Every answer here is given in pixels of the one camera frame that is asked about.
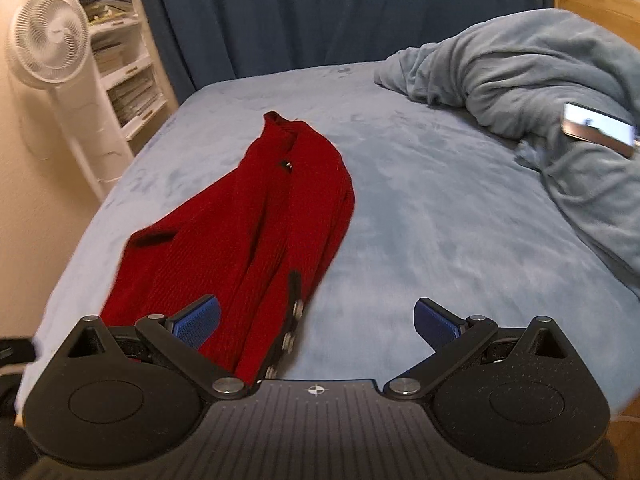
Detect wooden bed headboard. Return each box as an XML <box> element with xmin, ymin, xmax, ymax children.
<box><xmin>554</xmin><ymin>0</ymin><xmax>640</xmax><ymax>48</ymax></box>

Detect grey-blue fleece blanket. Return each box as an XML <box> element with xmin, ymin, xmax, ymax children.
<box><xmin>374</xmin><ymin>9</ymin><xmax>639</xmax><ymax>292</ymax></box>

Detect smartphone on blanket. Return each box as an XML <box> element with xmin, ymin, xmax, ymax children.
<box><xmin>561</xmin><ymin>103</ymin><xmax>639</xmax><ymax>158</ymax></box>

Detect white shelf with books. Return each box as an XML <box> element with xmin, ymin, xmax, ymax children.
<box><xmin>78</xmin><ymin>0</ymin><xmax>178</xmax><ymax>154</ymax></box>

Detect dark blue curtain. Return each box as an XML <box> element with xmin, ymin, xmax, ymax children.
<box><xmin>142</xmin><ymin>0</ymin><xmax>553</xmax><ymax>100</ymax></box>

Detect light blue bed sheet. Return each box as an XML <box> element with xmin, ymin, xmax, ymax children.
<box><xmin>18</xmin><ymin>63</ymin><xmax>639</xmax><ymax>410</ymax></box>

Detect white standing fan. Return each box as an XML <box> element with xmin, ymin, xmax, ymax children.
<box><xmin>6</xmin><ymin>0</ymin><xmax>134</xmax><ymax>202</ymax></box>

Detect red knit sweater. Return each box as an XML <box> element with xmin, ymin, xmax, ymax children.
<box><xmin>101</xmin><ymin>112</ymin><xmax>355</xmax><ymax>385</ymax></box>

